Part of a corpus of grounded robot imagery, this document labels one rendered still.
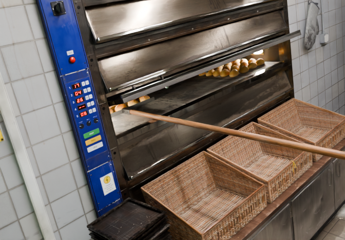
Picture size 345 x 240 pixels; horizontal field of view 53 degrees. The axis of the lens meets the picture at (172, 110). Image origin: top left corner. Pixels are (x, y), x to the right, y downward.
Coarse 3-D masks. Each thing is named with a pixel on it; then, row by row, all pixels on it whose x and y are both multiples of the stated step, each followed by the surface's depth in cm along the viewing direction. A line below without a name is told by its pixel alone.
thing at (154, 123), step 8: (280, 64) 293; (256, 72) 280; (264, 72) 278; (272, 72) 286; (240, 80) 265; (248, 80) 265; (256, 80) 272; (224, 88) 251; (232, 88) 253; (208, 96) 239; (216, 96) 242; (192, 104) 227; (200, 104) 232; (168, 112) 220; (176, 112) 218; (184, 112) 223; (152, 120) 210; (160, 120) 210; (136, 128) 201; (144, 128) 202; (152, 128) 207; (120, 136) 193; (128, 136) 195; (136, 136) 199
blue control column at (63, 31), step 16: (48, 0) 155; (64, 0) 159; (48, 16) 155; (64, 16) 160; (48, 32) 156; (64, 32) 161; (80, 32) 166; (64, 48) 162; (80, 48) 167; (64, 64) 163; (80, 64) 168; (64, 80) 163; (64, 96) 166; (96, 96) 176; (96, 160) 180; (96, 176) 181; (96, 192) 182; (112, 192) 189; (96, 208) 183
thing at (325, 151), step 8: (136, 112) 224; (144, 112) 219; (168, 120) 200; (176, 120) 195; (184, 120) 191; (200, 128) 182; (208, 128) 177; (216, 128) 173; (224, 128) 170; (240, 136) 162; (248, 136) 158; (256, 136) 155; (264, 136) 153; (280, 144) 146; (288, 144) 144; (296, 144) 141; (304, 144) 139; (312, 152) 136; (320, 152) 133; (328, 152) 131; (336, 152) 129; (344, 152) 128
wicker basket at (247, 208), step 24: (192, 168) 226; (144, 192) 200; (168, 192) 212; (192, 192) 223; (216, 192) 231; (240, 192) 220; (264, 192) 204; (168, 216) 188; (192, 216) 210; (216, 216) 206; (240, 216) 202
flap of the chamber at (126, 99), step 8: (280, 40) 263; (256, 48) 244; (264, 48) 249; (240, 56) 232; (216, 64) 217; (224, 64) 222; (192, 72) 204; (200, 72) 208; (176, 80) 196; (152, 88) 185; (160, 88) 188; (128, 96) 176; (136, 96) 178; (112, 104) 182
